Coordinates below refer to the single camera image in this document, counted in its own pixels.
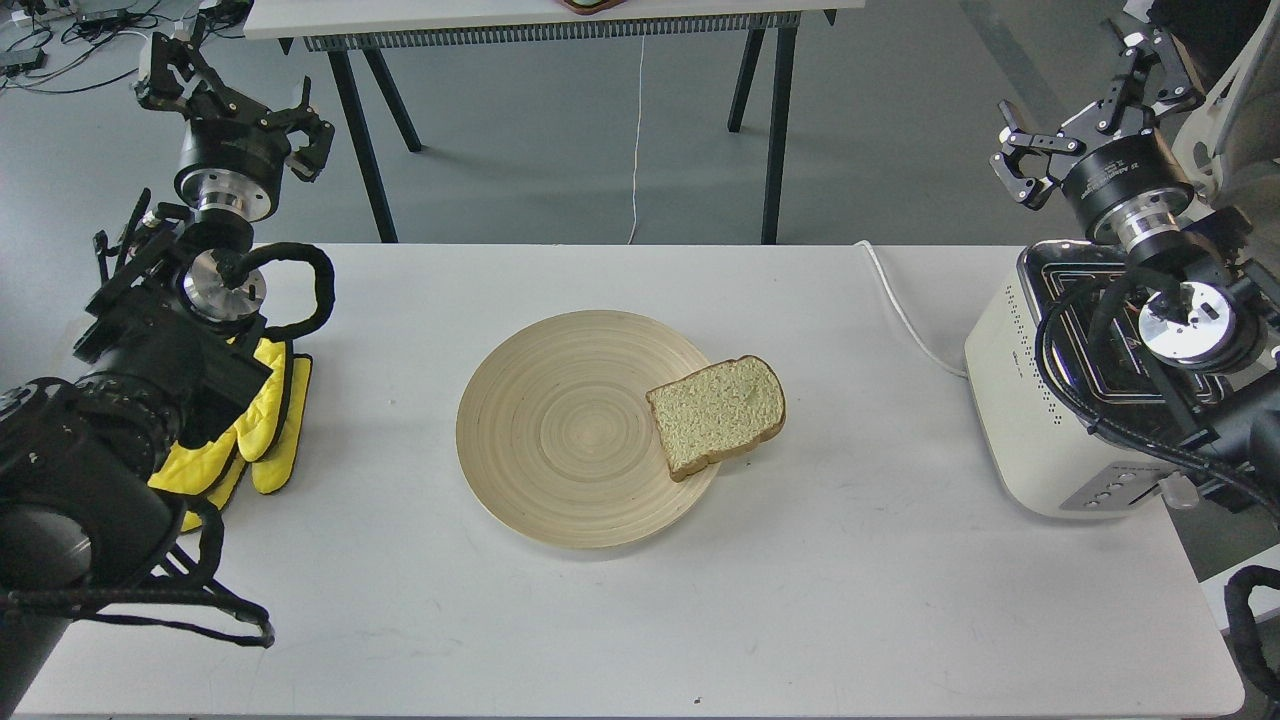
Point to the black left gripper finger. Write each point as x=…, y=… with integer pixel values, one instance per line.
x=308, y=161
x=174, y=76

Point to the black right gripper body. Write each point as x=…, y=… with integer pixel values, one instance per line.
x=1133, y=161

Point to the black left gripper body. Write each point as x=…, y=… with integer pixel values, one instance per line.
x=232, y=164

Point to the slice of bread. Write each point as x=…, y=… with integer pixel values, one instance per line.
x=721, y=411

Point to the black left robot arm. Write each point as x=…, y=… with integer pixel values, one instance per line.
x=185, y=302

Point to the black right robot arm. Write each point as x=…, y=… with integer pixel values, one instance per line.
x=1230, y=451

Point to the cream white toaster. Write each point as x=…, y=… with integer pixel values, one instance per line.
x=1046, y=458

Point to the white background table black legs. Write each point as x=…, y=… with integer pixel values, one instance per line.
x=338, y=29

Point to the yellow oven mitt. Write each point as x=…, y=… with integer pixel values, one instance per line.
x=261, y=447

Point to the round wooden plate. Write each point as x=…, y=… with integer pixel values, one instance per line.
x=556, y=439

